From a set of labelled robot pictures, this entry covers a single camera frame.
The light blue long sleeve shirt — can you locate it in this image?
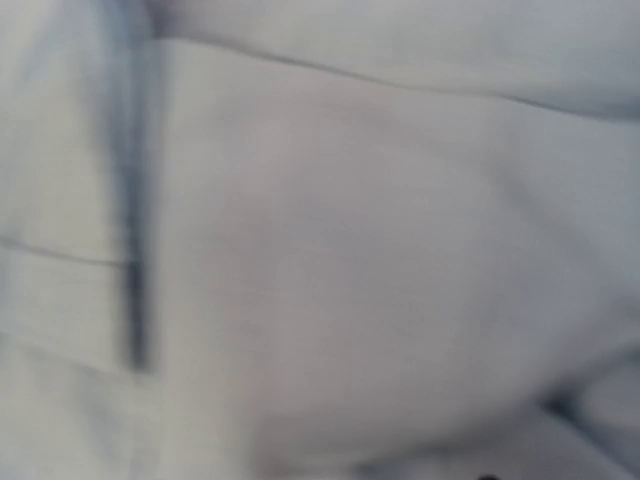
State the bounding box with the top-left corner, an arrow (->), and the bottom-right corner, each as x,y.
1,1 -> 639,479

